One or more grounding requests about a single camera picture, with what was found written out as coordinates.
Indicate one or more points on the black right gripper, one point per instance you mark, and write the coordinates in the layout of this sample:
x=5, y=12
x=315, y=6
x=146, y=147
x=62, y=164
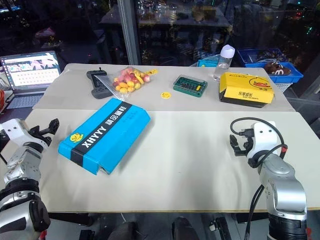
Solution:
x=250, y=136

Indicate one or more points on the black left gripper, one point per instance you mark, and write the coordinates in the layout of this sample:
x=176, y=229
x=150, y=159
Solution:
x=40, y=141

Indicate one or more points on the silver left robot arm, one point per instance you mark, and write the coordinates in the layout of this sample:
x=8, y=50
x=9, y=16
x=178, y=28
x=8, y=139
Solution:
x=21, y=175

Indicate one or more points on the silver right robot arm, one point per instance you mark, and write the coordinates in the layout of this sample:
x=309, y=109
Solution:
x=282, y=185

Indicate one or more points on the yellow cardboard box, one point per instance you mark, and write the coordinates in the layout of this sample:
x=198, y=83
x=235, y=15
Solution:
x=246, y=93

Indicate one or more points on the blue cardboard box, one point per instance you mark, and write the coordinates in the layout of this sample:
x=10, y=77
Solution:
x=112, y=130

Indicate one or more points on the open grey laptop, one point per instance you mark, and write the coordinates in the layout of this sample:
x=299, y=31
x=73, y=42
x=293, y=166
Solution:
x=27, y=72

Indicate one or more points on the black handheld controller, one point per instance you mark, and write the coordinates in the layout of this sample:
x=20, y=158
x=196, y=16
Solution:
x=98, y=86

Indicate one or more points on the white perforated basket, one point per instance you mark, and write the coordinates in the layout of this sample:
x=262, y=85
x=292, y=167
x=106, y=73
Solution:
x=282, y=87

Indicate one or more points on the green screwdriver bit case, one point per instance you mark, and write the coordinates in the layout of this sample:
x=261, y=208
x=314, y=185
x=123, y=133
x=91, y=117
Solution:
x=190, y=85

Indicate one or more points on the clear bottle with white cap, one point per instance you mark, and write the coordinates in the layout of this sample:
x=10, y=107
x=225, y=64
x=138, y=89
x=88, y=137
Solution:
x=223, y=65

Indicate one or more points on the brown plush toy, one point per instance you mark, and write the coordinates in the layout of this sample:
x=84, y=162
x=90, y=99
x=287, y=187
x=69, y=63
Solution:
x=277, y=68

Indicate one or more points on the blue plastic bin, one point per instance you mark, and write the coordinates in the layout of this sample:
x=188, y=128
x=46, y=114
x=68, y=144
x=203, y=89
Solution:
x=291, y=75

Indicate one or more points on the light blue flat box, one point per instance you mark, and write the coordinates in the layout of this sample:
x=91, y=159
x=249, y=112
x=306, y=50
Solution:
x=208, y=61

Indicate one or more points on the clear bag of toy fruit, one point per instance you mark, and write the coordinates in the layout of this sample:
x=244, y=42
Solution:
x=128, y=81

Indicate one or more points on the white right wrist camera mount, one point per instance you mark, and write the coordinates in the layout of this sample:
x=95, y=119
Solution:
x=265, y=140

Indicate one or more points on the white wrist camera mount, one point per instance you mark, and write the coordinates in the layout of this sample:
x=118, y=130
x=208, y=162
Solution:
x=13, y=131
x=265, y=140

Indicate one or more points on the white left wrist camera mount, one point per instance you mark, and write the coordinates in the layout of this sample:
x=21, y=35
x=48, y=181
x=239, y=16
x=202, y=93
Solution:
x=13, y=131

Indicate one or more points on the grey window frame post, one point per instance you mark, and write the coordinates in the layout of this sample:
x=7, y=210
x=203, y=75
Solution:
x=130, y=32

